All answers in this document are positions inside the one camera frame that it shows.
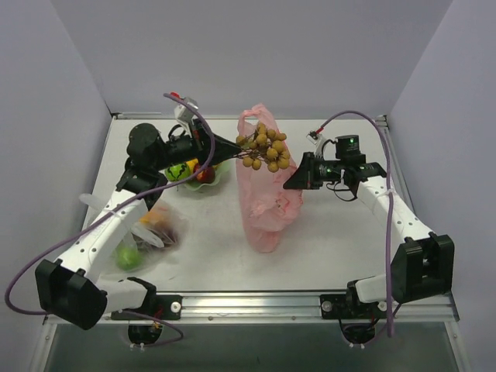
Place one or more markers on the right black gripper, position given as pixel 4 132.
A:
pixel 308 171

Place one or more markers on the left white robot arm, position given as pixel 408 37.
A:
pixel 67 286

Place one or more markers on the brown longan bunch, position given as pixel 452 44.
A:
pixel 263 145

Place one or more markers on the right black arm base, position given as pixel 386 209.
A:
pixel 357 321

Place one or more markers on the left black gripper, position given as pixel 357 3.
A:
pixel 205 143

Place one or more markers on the clear bag of fruits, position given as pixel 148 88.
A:
pixel 148 240

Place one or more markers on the green wavy plate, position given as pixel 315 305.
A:
pixel 220 170

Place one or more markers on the aluminium front rail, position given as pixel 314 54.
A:
pixel 286 307

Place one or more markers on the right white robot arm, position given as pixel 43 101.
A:
pixel 420 262

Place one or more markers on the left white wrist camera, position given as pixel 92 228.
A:
pixel 184 115

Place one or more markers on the green striped melon ball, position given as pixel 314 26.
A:
pixel 178 172

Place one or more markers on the pink plastic bag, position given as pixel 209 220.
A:
pixel 266 208

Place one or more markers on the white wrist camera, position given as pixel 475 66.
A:
pixel 319 141
pixel 184 115

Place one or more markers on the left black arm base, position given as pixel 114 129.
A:
pixel 150 325

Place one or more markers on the red fake apple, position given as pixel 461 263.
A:
pixel 207 176

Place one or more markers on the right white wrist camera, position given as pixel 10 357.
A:
pixel 319 141

